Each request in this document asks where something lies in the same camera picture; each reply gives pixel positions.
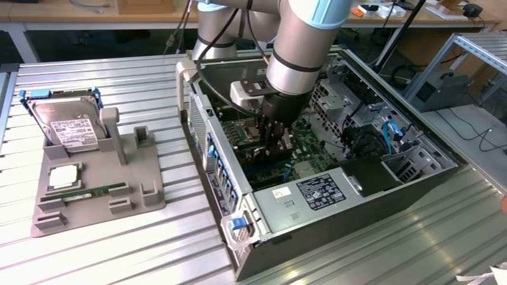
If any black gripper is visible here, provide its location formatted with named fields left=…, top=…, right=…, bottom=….
left=257, top=91, right=314, bottom=158

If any CPU socket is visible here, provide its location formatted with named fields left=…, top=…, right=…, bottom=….
left=237, top=120, right=263, bottom=143

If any green motherboard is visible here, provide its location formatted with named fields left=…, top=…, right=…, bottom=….
left=219, top=114, right=350, bottom=191

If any silver chipset heat sink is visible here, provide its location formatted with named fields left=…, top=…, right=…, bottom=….
left=295, top=161, right=318, bottom=176

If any grey power supply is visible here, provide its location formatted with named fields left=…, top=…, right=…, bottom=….
left=253, top=167, right=365, bottom=235

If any black slanted pole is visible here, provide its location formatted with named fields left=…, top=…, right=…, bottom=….
left=374, top=0, right=429, bottom=74

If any white cardboard box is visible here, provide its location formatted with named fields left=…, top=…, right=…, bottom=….
left=365, top=3, right=406, bottom=18

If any grey device box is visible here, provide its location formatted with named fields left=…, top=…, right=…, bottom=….
left=411, top=72, right=484, bottom=113

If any open black PC case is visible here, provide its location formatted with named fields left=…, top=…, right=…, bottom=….
left=175, top=49, right=469, bottom=281

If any grey plastic parts rack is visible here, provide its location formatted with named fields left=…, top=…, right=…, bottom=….
left=31, top=106, right=167, bottom=239

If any silver hard disk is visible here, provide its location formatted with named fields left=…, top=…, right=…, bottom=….
left=33, top=96, right=109, bottom=154

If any green RAM stick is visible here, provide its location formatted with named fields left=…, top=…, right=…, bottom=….
left=41, top=182, right=129, bottom=202

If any black power adapter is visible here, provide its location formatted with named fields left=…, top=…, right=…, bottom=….
left=462, top=3, right=484, bottom=18

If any wooden desk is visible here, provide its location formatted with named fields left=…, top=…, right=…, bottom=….
left=0, top=0, right=504, bottom=32

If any silver CPU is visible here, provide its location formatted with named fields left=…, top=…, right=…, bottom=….
left=49, top=166, right=82, bottom=190

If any blue disk caddy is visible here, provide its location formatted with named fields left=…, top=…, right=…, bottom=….
left=19, top=87, right=105, bottom=149

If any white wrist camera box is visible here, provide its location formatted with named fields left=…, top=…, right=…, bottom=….
left=230, top=80, right=274, bottom=110

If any black camera cable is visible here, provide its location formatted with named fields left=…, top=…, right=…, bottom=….
left=197, top=0, right=270, bottom=117

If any blue disk wire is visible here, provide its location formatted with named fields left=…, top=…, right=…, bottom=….
left=382, top=116, right=402, bottom=156

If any black plastic duct cover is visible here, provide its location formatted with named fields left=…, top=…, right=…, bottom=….
left=327, top=156, right=406, bottom=199

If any black cable with plug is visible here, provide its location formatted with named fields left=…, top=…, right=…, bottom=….
left=169, top=0, right=195, bottom=54

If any aluminium profile frame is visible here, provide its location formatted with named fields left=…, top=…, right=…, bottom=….
left=402, top=31, right=507, bottom=113

